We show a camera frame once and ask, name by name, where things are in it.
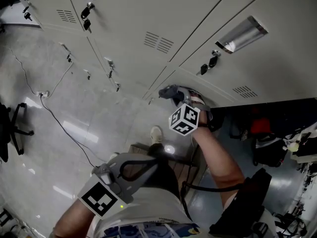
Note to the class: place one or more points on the person's right hand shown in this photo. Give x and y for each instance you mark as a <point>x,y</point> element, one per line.
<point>200,101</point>

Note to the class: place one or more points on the black office chair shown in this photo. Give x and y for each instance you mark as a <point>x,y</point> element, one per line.
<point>7,133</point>

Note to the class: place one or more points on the small patterned slipper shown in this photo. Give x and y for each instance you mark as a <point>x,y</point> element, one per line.
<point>245,134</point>

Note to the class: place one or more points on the grey metal locker cabinet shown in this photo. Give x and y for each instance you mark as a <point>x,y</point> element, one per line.
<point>128,14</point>

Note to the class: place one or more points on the green and white plush toy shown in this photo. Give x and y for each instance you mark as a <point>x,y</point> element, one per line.
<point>292,146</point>

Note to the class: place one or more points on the person's right white shoe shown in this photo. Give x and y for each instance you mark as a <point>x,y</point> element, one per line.
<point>156,134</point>

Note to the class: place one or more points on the person's white shoe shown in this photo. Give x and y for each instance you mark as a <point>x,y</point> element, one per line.
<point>114,155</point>
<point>156,134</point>

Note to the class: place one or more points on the person's right forearm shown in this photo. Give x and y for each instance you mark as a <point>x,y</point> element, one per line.
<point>220,162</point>

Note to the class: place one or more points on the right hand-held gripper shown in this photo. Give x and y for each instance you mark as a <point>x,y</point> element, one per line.
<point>184,119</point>

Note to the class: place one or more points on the red bag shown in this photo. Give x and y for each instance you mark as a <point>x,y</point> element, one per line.
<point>260,125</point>

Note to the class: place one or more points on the person's left white shoe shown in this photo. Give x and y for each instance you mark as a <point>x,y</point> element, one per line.
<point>114,155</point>

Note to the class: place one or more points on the white power strip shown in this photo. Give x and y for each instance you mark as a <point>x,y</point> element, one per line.
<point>42,94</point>

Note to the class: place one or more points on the person's white printed T-shirt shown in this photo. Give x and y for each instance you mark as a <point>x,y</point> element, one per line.
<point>148,214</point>

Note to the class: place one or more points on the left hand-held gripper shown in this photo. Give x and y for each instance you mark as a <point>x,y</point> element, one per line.
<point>101,199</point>

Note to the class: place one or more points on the wooden plank platform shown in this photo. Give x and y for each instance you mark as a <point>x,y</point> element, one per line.
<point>138,149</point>

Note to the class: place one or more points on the grey metal locker door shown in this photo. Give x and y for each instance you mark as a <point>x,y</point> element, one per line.
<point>174,78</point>

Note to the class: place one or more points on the person's left forearm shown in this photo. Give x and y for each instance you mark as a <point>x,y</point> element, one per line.
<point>74,222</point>

